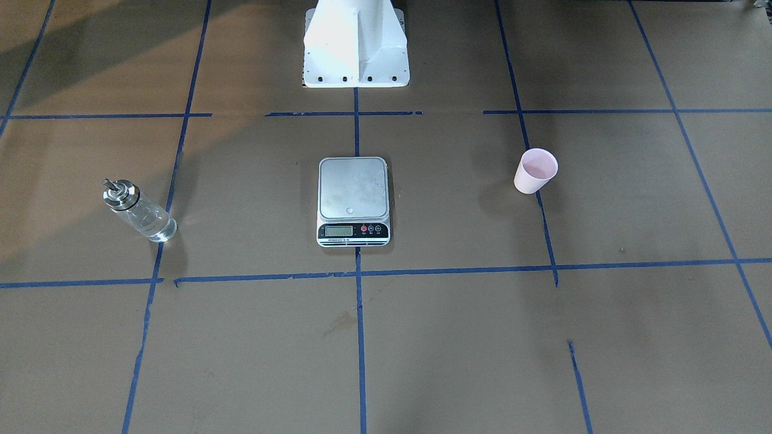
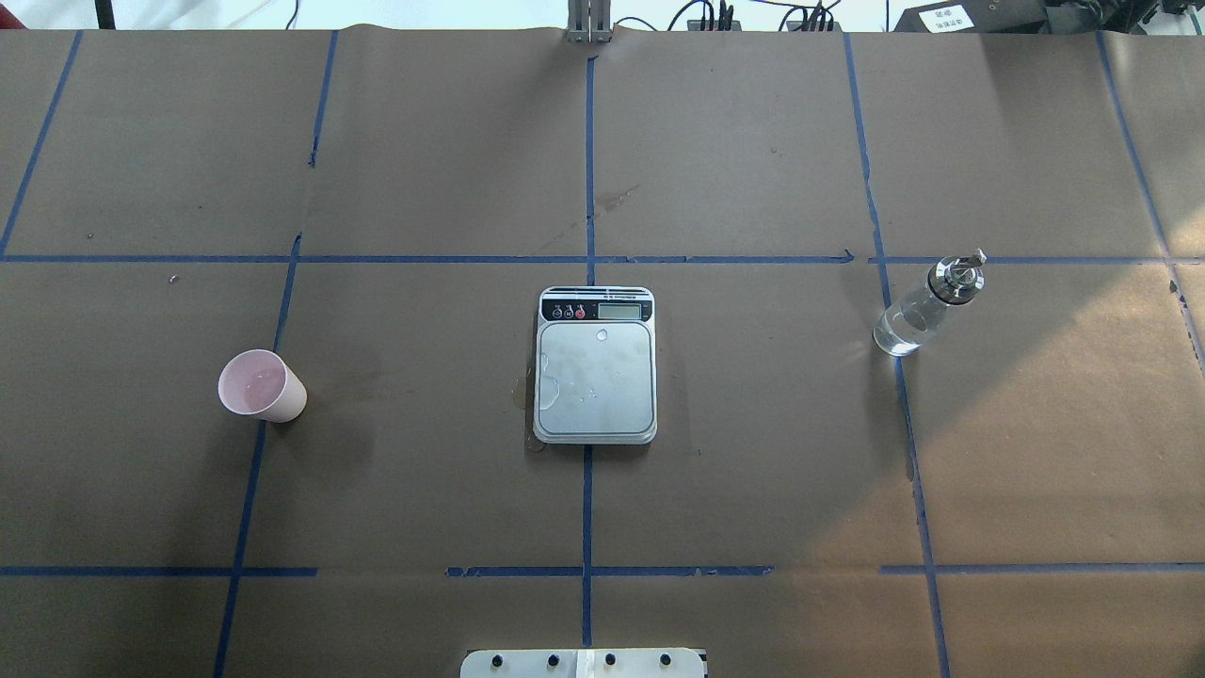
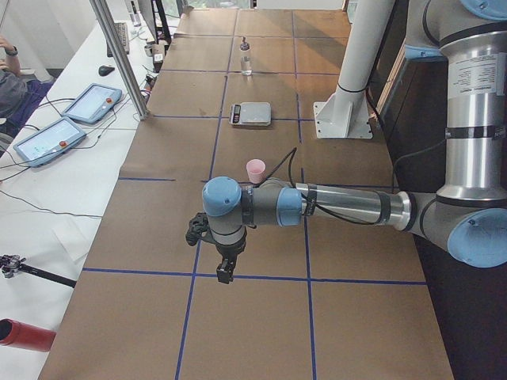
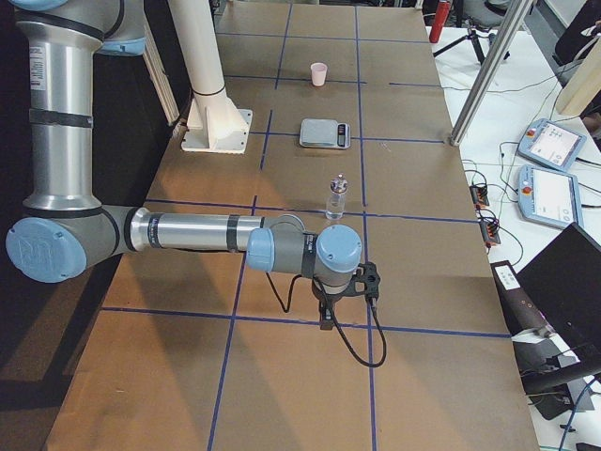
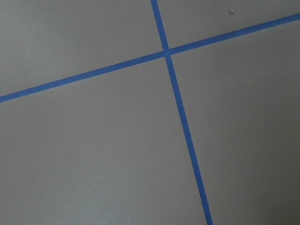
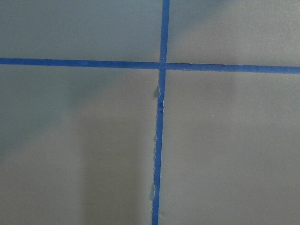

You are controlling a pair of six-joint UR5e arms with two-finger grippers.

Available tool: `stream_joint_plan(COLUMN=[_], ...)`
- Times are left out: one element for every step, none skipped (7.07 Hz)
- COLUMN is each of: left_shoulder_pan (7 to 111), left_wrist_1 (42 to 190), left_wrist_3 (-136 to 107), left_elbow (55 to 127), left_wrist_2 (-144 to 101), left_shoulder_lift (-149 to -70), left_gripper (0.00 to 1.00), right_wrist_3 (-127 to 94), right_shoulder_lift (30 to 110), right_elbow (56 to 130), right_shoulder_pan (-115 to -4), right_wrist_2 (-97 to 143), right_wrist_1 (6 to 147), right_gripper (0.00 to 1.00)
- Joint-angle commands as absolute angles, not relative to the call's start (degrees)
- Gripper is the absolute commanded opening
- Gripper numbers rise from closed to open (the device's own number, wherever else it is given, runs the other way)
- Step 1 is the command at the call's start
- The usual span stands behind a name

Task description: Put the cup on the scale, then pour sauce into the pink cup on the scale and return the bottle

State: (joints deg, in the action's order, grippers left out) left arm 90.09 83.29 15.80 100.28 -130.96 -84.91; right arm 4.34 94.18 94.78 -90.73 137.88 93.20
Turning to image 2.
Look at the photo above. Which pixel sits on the pink plastic cup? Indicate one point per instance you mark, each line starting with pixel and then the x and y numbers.
pixel 259 384

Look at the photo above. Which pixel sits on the glass sauce dispenser bottle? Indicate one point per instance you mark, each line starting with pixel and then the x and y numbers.
pixel 918 316

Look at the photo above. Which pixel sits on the digital kitchen scale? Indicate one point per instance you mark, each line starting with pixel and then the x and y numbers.
pixel 595 354

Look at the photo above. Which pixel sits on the brown paper table cover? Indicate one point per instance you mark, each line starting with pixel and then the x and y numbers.
pixel 381 352

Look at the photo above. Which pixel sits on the black device with label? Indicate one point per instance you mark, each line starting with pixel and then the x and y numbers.
pixel 986 17

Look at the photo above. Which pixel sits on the aluminium frame post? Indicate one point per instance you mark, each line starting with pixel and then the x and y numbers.
pixel 589 21

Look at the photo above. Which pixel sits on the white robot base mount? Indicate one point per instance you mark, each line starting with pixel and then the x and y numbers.
pixel 586 662

